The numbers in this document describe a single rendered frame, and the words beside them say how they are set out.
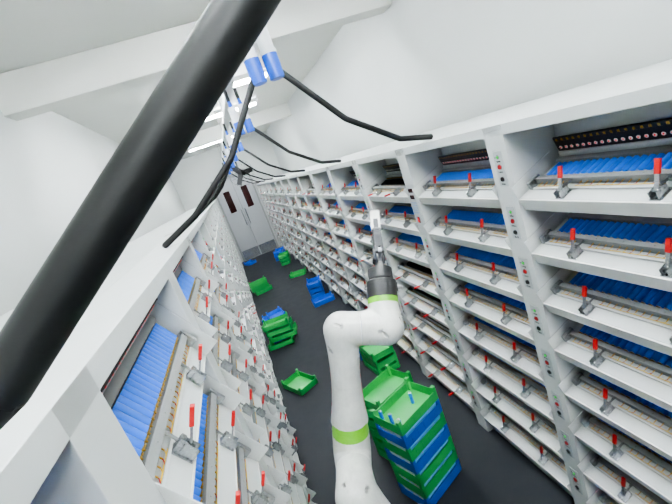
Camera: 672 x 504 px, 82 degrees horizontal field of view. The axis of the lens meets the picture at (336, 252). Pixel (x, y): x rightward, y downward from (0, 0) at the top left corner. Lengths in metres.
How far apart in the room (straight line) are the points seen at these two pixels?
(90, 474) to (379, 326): 0.80
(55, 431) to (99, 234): 0.28
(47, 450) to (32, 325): 0.23
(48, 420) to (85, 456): 0.06
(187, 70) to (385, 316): 0.98
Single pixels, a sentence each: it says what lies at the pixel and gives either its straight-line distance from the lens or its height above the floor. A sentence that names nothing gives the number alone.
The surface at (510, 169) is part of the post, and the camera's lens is 1.42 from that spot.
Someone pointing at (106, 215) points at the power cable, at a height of 1.86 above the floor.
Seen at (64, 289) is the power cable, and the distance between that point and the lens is 0.21.
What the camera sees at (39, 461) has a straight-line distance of 0.42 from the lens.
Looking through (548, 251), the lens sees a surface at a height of 1.30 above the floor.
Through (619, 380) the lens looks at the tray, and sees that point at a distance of 1.54.
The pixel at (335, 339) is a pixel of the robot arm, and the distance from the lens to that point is 1.12.
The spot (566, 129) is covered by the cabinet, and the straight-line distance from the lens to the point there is 1.51.
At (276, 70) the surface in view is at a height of 2.21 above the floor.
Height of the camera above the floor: 1.85
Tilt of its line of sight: 14 degrees down
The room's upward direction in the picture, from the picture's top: 20 degrees counter-clockwise
